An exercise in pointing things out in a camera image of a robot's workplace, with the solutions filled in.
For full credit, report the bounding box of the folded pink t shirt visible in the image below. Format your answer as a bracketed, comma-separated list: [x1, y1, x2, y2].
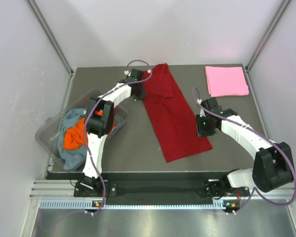
[205, 66, 249, 97]

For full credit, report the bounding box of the aluminium frame post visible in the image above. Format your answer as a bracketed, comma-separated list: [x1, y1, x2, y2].
[24, 0, 76, 75]
[245, 0, 293, 72]

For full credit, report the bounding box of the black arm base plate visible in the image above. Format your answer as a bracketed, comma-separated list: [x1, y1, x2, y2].
[74, 179, 249, 198]

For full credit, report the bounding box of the orange t shirt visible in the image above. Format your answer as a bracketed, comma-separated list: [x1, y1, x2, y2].
[58, 109, 89, 151]

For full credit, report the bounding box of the slotted cable duct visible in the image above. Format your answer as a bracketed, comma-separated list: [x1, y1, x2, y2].
[39, 198, 237, 210]

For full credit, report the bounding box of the purple cable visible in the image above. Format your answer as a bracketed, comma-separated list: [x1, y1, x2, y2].
[82, 60, 154, 215]
[192, 86, 296, 214]

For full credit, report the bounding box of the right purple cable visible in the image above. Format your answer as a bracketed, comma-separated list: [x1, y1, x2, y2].
[192, 86, 296, 214]

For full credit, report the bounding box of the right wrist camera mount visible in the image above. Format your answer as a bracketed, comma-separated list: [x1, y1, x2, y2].
[196, 99, 206, 118]

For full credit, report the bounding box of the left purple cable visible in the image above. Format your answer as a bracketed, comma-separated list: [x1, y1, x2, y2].
[82, 60, 154, 215]

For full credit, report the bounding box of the left aluminium frame post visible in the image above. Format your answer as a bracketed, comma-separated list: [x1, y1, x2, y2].
[24, 0, 76, 75]

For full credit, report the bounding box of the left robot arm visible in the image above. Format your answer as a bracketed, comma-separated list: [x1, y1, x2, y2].
[75, 69, 146, 197]

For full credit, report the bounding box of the red t shirt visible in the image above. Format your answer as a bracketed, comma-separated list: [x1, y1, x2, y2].
[144, 64, 212, 162]

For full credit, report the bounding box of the right aluminium frame post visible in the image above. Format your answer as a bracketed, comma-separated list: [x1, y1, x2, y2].
[245, 0, 293, 72]

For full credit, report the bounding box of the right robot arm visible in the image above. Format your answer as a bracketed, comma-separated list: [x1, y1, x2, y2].
[195, 98, 294, 196]

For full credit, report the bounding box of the clear plastic bin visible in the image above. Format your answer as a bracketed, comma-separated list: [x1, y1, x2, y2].
[35, 88, 130, 170]

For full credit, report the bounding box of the grey blue t shirt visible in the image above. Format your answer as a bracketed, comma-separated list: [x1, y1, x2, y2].
[56, 107, 89, 171]

